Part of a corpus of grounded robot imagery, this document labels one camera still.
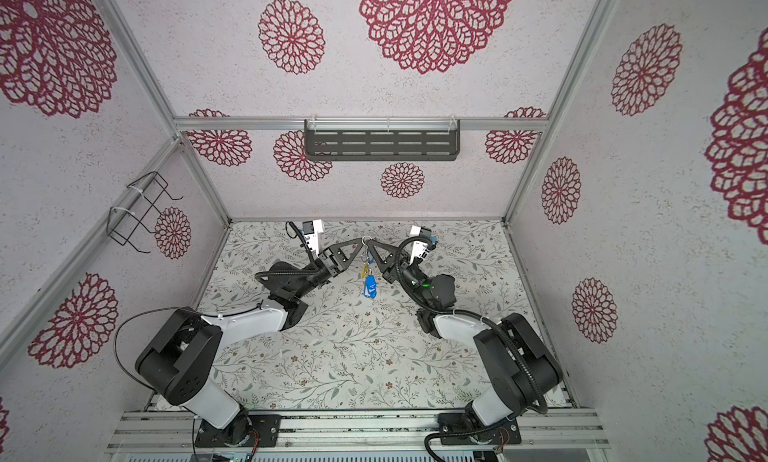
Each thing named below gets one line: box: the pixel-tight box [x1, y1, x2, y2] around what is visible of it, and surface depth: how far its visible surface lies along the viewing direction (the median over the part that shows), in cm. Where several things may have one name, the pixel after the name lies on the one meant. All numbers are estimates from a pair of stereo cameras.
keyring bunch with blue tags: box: [360, 236, 379, 300], surface depth 72 cm
